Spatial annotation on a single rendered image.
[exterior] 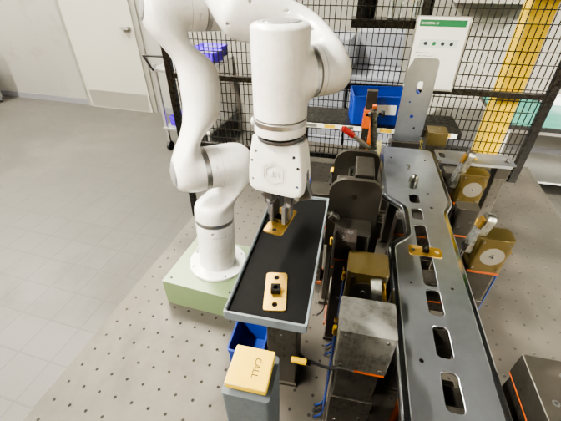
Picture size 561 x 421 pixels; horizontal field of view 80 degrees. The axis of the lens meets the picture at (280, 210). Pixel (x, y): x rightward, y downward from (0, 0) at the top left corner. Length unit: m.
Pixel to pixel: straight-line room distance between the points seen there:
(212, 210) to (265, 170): 0.45
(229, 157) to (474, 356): 0.72
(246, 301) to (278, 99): 0.33
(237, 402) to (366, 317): 0.26
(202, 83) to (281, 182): 0.40
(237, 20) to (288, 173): 0.25
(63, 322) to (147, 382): 1.30
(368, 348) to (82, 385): 0.80
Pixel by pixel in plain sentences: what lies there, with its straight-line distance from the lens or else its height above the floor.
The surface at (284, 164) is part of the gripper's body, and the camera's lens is 0.55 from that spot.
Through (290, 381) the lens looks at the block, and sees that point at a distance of 1.01.
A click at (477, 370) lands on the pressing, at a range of 0.80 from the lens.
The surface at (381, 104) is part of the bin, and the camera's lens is 1.63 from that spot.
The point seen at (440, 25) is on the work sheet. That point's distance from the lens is 1.78.
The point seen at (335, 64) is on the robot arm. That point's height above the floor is 1.50.
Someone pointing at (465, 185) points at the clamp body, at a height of 1.00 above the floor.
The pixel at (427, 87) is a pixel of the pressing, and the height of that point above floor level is 1.23.
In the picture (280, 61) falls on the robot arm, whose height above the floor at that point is 1.52.
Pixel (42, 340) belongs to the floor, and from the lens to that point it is 2.31.
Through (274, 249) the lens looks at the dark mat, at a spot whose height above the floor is 1.16.
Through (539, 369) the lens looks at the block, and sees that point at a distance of 0.82.
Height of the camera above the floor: 1.62
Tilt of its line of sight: 36 degrees down
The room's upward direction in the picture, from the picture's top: straight up
